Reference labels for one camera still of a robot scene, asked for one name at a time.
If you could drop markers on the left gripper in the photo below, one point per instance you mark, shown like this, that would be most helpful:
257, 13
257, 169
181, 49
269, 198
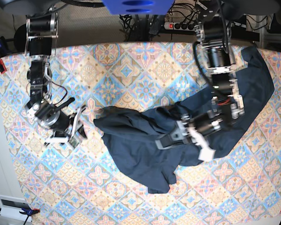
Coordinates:
193, 130

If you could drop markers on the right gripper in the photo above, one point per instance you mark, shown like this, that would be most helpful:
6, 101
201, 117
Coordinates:
67, 129

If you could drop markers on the dark blue t-shirt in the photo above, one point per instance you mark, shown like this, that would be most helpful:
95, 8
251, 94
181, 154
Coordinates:
130, 135

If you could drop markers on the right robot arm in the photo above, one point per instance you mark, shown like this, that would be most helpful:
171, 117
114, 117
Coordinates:
42, 21

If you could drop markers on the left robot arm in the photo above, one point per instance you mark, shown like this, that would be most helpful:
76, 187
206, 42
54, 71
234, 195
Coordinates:
214, 61

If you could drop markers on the colourful patterned tablecloth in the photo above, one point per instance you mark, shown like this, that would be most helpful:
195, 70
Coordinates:
83, 186

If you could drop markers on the blue clamp front left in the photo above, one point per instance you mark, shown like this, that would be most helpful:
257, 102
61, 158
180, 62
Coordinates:
25, 212

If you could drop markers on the blue clamp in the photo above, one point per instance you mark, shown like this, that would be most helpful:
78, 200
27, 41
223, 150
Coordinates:
3, 52
25, 212

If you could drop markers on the white power strip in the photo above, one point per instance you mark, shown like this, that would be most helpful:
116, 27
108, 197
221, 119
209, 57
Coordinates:
179, 26

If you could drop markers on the blue clamp back left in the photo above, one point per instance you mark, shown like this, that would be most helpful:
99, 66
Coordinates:
3, 52

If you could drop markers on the white wall outlet box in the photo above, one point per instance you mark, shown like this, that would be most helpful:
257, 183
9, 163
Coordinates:
11, 207

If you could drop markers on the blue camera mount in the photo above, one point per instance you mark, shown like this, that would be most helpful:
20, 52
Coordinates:
134, 7

